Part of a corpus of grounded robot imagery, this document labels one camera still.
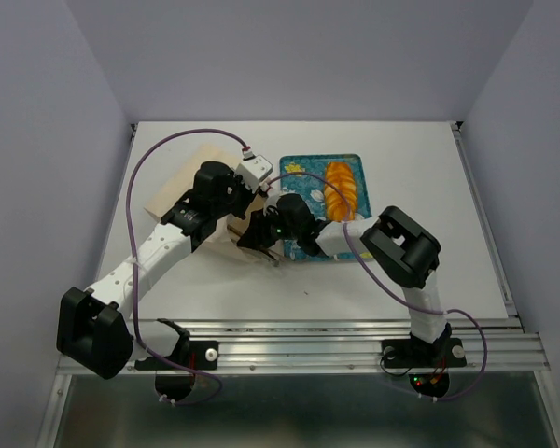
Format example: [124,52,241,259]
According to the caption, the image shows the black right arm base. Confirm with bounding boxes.
[379,338,467,401]

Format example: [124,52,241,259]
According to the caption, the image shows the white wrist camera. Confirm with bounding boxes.
[259,182,282,208]
[235,155,273,192]

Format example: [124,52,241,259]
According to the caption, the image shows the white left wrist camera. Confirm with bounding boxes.
[235,155,273,192]

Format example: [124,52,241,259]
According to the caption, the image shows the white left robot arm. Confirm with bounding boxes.
[56,157,272,379]

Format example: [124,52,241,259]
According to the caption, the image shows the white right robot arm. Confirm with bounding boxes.
[237,193,452,364]

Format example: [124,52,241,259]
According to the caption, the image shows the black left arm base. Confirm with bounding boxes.
[131,318,222,407]

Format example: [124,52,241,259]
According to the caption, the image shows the orange twisted fake bread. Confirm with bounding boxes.
[324,161,357,221]

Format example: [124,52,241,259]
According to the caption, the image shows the metal serving tongs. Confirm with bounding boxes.
[227,225,281,267]

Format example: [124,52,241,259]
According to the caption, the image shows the aluminium front rail frame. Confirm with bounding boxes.
[37,317,560,447]

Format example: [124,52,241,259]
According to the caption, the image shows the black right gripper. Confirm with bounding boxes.
[235,207,301,251]

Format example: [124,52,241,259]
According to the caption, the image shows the beige paper bag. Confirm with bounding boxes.
[144,144,283,264]

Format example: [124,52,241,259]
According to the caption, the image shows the teal floral tray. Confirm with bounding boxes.
[276,154,375,261]

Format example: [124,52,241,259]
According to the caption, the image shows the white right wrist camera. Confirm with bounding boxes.
[259,182,282,208]

